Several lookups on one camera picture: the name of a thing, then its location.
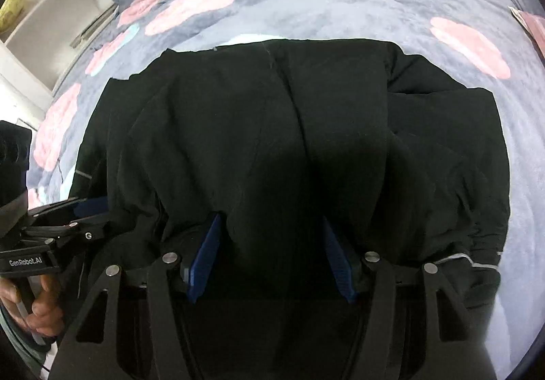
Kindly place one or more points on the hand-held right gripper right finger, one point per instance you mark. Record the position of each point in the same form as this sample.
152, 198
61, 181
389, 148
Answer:
338, 261

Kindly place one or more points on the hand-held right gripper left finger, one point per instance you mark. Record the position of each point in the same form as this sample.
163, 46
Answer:
204, 252

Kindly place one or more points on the stack of flat books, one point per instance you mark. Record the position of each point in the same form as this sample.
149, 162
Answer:
96, 26

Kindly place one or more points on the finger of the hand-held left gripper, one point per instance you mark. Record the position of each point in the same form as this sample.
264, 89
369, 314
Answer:
81, 232
72, 206

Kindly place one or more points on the grey floral blanket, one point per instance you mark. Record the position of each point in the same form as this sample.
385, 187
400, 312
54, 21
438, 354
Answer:
340, 1

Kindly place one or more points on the pink pillow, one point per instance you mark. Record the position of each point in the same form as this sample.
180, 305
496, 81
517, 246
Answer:
532, 29

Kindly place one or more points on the person's left hand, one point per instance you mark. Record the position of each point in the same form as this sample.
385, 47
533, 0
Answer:
44, 312

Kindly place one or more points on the white wall shelf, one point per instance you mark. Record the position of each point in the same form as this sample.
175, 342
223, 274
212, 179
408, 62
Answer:
51, 18

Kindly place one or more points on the yellow round object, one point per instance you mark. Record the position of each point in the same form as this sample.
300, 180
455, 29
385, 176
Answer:
12, 7

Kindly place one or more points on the black hooded jacket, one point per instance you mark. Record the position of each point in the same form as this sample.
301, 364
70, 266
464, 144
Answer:
276, 129

